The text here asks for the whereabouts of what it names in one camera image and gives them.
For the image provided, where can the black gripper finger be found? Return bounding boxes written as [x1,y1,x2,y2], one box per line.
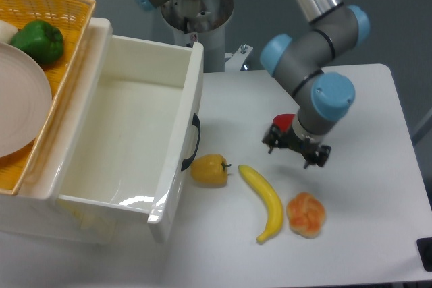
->
[302,145,331,169]
[262,123,281,154]

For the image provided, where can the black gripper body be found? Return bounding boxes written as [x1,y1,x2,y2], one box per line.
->
[278,125,319,156]

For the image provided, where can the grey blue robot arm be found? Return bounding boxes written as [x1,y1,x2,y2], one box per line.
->
[135,0,370,167]

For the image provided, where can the pink round plate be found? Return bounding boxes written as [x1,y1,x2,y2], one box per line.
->
[1,43,52,157]

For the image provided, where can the red bell pepper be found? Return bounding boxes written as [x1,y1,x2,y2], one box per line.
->
[273,113,295,132]

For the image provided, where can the yellow banana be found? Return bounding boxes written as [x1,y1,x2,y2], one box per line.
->
[238,165,284,244]

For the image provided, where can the yellow bell pepper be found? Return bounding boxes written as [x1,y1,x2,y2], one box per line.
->
[190,154,232,186]

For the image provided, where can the black object at table edge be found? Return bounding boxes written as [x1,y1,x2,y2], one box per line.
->
[416,237,432,272]

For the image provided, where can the white open drawer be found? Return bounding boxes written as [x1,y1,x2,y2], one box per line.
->
[60,36,204,243]

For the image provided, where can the yellow woven basket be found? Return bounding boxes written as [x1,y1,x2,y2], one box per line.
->
[1,0,96,196]

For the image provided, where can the green bell pepper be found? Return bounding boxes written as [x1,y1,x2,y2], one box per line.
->
[10,20,64,65]

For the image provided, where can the white drawer cabinet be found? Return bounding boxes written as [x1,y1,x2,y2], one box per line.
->
[0,17,119,246]

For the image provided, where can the white vegetable in basket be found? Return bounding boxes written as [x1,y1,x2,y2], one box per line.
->
[0,20,19,44]

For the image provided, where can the black drawer handle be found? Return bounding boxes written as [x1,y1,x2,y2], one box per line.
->
[181,113,202,171]

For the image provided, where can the metal bracket with bolts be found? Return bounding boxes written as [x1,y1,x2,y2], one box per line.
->
[224,44,254,73]

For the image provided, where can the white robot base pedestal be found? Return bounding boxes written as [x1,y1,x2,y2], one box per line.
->
[161,0,234,72]

